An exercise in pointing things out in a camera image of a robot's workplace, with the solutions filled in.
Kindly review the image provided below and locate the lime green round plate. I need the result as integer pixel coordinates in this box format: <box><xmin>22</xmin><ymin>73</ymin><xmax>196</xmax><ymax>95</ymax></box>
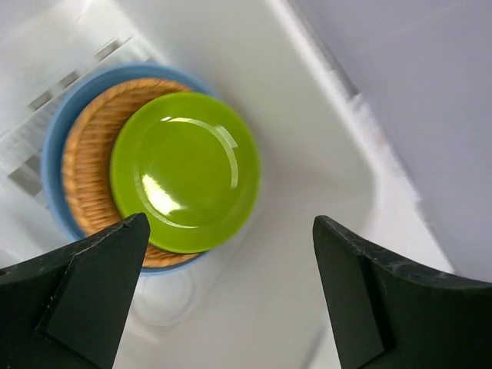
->
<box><xmin>110</xmin><ymin>92</ymin><xmax>261</xmax><ymax>254</ymax></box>

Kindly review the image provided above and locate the woven bamboo round tray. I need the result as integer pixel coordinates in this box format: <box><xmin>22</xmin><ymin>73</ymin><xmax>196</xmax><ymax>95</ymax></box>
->
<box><xmin>61</xmin><ymin>78</ymin><xmax>203</xmax><ymax>269</ymax></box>

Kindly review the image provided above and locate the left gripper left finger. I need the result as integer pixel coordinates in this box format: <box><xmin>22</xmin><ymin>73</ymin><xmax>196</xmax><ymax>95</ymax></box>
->
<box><xmin>1</xmin><ymin>213</ymin><xmax>150</xmax><ymax>368</ymax></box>

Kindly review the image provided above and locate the blue round plate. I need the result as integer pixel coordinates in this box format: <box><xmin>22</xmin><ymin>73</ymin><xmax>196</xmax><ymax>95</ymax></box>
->
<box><xmin>41</xmin><ymin>61</ymin><xmax>220</xmax><ymax>278</ymax></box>

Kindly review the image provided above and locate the white plastic bin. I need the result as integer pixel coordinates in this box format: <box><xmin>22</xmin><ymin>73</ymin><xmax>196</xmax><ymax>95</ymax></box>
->
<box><xmin>1</xmin><ymin>1</ymin><xmax>451</xmax><ymax>368</ymax></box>

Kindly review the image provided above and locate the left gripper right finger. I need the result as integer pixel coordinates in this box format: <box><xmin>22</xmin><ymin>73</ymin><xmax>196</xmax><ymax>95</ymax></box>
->
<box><xmin>313</xmin><ymin>216</ymin><xmax>491</xmax><ymax>368</ymax></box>

